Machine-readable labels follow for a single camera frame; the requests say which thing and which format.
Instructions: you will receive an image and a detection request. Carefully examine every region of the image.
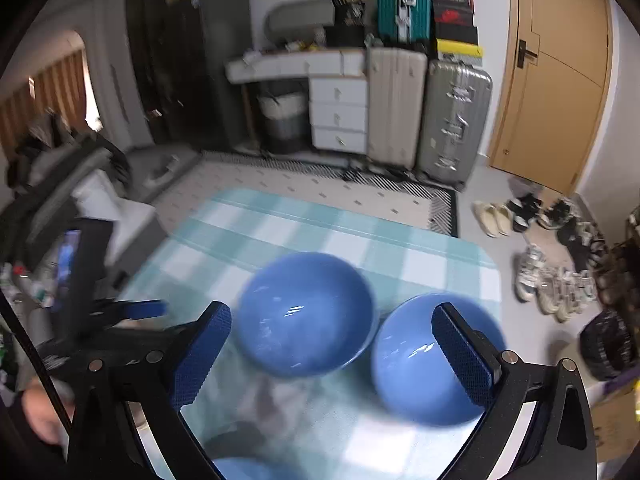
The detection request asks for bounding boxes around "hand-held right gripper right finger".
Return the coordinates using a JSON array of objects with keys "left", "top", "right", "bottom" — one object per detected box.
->
[{"left": 431, "top": 302, "right": 598, "bottom": 480}]

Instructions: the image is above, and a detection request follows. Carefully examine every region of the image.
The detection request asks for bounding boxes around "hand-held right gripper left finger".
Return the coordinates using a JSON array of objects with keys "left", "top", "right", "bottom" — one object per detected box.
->
[{"left": 67, "top": 301, "right": 233, "bottom": 480}]

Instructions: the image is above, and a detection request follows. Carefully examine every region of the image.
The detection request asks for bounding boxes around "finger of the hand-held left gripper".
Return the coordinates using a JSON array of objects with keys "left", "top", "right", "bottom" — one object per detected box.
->
[{"left": 95, "top": 297, "right": 168, "bottom": 328}]

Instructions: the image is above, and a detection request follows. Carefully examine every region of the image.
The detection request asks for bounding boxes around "blue bowl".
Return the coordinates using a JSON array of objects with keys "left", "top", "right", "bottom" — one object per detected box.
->
[
  {"left": 235, "top": 252, "right": 380, "bottom": 380},
  {"left": 212, "top": 457, "right": 281, "bottom": 480},
  {"left": 371, "top": 292, "right": 508, "bottom": 428}
]

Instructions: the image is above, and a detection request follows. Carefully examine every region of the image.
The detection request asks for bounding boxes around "person's left hand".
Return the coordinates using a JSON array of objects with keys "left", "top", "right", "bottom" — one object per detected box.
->
[{"left": 22, "top": 385, "right": 76, "bottom": 443}]

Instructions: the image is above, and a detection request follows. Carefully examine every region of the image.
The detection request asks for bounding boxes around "black quilted bag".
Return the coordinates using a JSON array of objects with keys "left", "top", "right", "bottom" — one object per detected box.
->
[{"left": 5, "top": 115, "right": 133, "bottom": 261}]

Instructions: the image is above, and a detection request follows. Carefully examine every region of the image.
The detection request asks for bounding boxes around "pile of shoes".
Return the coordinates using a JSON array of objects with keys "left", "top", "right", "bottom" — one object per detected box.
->
[{"left": 472, "top": 187, "right": 640, "bottom": 323}]

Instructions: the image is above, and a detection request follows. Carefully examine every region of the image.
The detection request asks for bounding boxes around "grey slipper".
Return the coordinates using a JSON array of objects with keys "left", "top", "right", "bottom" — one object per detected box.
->
[{"left": 147, "top": 157, "right": 181, "bottom": 183}]

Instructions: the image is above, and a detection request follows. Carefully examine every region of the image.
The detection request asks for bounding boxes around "trash bin with black bag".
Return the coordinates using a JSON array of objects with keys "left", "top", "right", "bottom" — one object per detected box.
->
[{"left": 580, "top": 310, "right": 638, "bottom": 381}]

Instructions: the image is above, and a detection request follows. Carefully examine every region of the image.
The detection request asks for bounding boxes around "cardboard box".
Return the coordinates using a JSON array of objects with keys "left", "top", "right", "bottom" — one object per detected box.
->
[{"left": 592, "top": 380, "right": 640, "bottom": 463}]

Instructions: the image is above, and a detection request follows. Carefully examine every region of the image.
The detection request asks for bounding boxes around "teal plaid tablecloth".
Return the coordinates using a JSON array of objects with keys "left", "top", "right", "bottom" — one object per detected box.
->
[{"left": 117, "top": 187, "right": 503, "bottom": 480}]

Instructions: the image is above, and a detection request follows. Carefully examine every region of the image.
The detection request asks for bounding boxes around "brown curtain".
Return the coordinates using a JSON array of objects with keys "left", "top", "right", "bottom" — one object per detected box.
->
[{"left": 0, "top": 50, "right": 88, "bottom": 151}]

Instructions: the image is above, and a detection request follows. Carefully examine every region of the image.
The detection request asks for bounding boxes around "cream patterned rug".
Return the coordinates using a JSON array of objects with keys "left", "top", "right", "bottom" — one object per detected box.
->
[{"left": 150, "top": 152, "right": 461, "bottom": 238}]

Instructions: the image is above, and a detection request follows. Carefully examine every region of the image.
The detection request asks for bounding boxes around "black wardrobe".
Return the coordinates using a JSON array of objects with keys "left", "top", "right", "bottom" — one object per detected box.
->
[{"left": 125, "top": 0, "right": 201, "bottom": 148}]

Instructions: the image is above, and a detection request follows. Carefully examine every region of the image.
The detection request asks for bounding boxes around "grey white laundry basket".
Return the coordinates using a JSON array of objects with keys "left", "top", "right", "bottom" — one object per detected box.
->
[{"left": 257, "top": 92, "right": 311, "bottom": 153}]

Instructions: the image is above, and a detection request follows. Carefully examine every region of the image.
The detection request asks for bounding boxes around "silver suitcase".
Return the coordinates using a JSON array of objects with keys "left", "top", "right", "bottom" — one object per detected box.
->
[{"left": 415, "top": 59, "right": 493, "bottom": 191}]

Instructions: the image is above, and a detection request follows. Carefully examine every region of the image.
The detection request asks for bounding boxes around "dark grey cabinet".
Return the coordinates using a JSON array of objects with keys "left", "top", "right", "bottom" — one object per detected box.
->
[{"left": 195, "top": 0, "right": 253, "bottom": 151}]

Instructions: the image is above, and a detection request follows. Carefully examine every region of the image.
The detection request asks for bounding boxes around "beige suitcase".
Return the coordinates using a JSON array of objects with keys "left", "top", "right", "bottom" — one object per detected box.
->
[{"left": 366, "top": 46, "right": 429, "bottom": 171}]

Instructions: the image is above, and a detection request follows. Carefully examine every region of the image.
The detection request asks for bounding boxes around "wooden door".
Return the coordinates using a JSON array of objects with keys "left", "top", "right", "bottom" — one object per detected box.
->
[{"left": 487, "top": 0, "right": 613, "bottom": 196}]

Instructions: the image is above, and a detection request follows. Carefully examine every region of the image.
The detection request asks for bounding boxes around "white desk with drawers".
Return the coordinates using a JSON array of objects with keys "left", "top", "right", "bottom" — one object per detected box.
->
[{"left": 225, "top": 49, "right": 370, "bottom": 153}]

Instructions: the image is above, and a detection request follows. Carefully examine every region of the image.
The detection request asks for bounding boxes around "yellow black shoe box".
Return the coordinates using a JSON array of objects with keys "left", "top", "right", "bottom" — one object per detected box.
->
[{"left": 436, "top": 40, "right": 486, "bottom": 61}]

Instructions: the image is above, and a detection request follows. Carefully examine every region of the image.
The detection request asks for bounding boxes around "grey oval mirror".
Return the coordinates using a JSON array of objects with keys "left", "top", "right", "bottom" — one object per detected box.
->
[{"left": 265, "top": 0, "right": 341, "bottom": 41}]

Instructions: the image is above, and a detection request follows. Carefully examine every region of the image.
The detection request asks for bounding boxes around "black storage box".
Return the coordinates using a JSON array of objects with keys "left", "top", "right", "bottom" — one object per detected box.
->
[{"left": 325, "top": 0, "right": 368, "bottom": 48}]

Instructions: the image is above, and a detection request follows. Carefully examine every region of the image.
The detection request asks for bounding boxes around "black red print shoe box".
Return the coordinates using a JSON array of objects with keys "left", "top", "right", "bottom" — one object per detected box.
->
[{"left": 432, "top": 0, "right": 475, "bottom": 25}]

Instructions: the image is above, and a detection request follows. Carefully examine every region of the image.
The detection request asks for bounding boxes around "teal suitcase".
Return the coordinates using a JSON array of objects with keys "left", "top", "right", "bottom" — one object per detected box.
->
[{"left": 376, "top": 0, "right": 432, "bottom": 43}]

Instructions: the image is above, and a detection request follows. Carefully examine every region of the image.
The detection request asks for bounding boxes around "black cable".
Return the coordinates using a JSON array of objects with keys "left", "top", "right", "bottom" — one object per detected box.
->
[{"left": 0, "top": 287, "right": 73, "bottom": 433}]

